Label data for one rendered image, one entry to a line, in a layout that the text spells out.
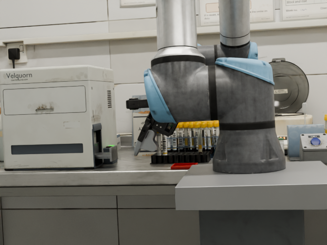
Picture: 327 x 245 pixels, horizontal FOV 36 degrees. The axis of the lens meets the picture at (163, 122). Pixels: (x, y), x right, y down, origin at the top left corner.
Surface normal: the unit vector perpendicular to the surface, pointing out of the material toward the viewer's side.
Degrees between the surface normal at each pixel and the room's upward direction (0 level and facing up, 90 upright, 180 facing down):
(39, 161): 90
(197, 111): 128
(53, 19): 90
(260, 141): 72
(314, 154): 120
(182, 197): 90
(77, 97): 90
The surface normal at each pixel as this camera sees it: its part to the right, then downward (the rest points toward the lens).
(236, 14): 0.00, 0.57
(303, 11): -0.17, 0.12
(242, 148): -0.36, -0.25
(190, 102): -0.08, 0.36
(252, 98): 0.07, 0.04
